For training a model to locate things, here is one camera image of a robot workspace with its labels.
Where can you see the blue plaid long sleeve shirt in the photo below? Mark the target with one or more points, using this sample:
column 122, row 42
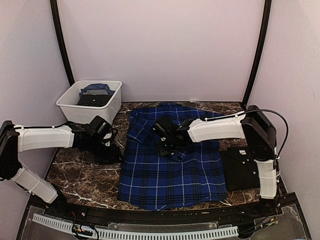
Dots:
column 182, row 179

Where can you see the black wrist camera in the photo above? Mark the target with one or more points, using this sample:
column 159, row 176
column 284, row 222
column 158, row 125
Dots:
column 99, row 127
column 164, row 127

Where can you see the black vertical frame post right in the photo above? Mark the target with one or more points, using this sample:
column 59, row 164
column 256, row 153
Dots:
column 258, row 53

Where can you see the black front rail base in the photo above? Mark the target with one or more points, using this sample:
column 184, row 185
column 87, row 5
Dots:
column 244, row 210

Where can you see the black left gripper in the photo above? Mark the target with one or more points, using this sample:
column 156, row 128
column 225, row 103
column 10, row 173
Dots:
column 111, row 158

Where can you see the black vertical frame post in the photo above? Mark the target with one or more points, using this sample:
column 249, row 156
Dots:
column 61, row 41
column 258, row 53

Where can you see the folded black shirt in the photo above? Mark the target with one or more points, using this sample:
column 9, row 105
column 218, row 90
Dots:
column 240, row 170

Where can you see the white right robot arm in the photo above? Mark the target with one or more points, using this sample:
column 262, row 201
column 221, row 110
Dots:
column 251, row 125

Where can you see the white slotted cable duct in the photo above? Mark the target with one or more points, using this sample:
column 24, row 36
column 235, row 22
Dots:
column 122, row 231

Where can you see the white plastic bin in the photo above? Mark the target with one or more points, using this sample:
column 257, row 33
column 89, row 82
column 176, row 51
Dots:
column 83, row 114

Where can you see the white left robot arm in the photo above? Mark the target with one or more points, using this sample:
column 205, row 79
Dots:
column 15, row 139

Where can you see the blue patterned shirt in bin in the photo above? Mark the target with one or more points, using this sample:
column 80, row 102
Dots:
column 96, row 89

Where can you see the black shirt in bin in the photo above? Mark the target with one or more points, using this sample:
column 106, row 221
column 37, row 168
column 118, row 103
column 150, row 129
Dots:
column 94, row 100

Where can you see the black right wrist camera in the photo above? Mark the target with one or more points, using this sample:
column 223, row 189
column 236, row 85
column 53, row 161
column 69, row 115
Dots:
column 164, row 127

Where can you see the black vertical frame post left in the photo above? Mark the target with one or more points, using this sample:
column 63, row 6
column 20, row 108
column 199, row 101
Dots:
column 61, row 41

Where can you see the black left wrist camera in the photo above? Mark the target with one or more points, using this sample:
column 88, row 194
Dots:
column 99, row 127

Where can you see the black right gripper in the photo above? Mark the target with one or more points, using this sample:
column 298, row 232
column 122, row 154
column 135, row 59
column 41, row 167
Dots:
column 162, row 151

